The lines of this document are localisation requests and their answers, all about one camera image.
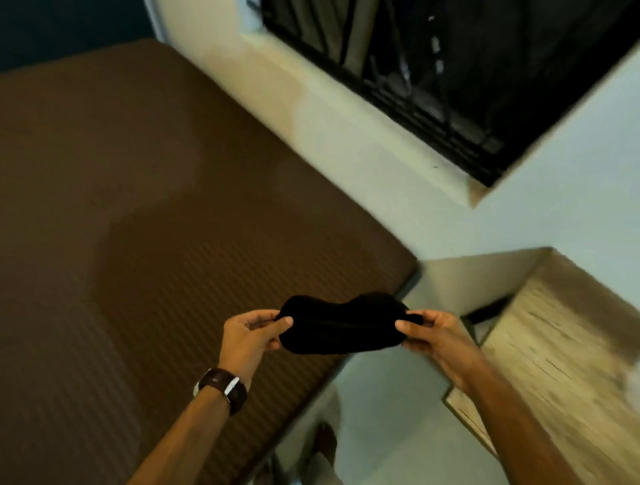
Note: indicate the person's right hand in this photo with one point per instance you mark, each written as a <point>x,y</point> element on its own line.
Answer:
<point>447,344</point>

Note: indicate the person's left hand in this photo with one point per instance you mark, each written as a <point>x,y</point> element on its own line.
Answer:
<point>244,344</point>

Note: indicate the person's right thumb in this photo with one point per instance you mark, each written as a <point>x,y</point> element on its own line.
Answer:
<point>411,330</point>

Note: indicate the person's left thumb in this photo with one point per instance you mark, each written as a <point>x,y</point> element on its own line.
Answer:
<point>276,330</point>

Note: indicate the black cloth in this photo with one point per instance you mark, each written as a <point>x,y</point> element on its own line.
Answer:
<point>342,325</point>

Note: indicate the person's left forearm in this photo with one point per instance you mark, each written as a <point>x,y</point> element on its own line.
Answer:
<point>186,439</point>

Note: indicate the person's right forearm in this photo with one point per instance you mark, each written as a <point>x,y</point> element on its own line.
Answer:
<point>515,429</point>

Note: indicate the brown leather wristwatch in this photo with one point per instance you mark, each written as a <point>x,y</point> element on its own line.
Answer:
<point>222,385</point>

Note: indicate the brown striped mattress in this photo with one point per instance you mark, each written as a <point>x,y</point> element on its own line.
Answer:
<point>165,260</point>

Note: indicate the black window grille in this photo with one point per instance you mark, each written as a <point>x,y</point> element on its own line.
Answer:
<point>425,70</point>

